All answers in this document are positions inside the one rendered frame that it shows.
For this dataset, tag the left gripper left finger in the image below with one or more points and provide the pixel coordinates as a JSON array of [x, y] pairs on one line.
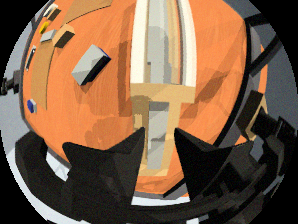
[[122, 166]]

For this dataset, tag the grey cylinder with white top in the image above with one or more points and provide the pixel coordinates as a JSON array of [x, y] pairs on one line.
[[50, 9]]

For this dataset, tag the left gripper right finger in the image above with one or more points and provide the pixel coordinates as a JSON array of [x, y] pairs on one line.
[[202, 162]]

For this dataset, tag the yellow short cylinder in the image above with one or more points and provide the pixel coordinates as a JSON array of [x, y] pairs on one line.
[[43, 27]]

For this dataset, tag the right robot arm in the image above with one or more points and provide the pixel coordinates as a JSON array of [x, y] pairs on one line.
[[9, 85]]

